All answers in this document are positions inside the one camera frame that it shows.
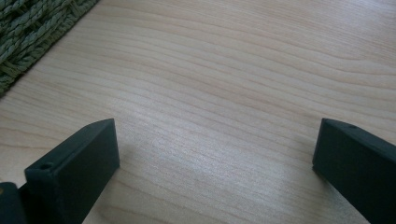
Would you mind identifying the green woven mat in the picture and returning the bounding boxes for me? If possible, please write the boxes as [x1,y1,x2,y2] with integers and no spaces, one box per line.
[0,0,100,98]

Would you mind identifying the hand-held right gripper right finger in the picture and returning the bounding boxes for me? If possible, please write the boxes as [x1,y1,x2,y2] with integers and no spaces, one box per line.
[312,118,396,224]

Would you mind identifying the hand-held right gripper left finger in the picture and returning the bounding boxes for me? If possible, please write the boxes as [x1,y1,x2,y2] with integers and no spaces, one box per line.
[19,118,120,224]

